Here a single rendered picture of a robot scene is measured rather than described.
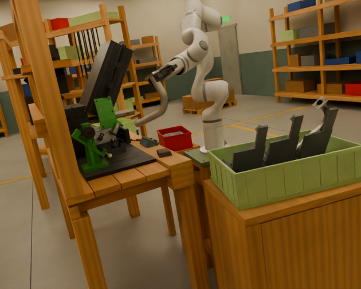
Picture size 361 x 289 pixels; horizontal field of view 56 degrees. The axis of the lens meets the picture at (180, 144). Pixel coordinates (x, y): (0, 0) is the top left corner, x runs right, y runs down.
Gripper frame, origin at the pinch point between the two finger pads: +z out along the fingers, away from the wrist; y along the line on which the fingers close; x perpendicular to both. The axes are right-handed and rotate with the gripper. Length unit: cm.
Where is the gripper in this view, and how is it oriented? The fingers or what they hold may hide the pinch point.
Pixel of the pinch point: (155, 79)
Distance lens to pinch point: 137.0
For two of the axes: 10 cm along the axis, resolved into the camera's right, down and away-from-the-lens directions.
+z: -5.4, 4.8, -6.9
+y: 6.2, -3.1, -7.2
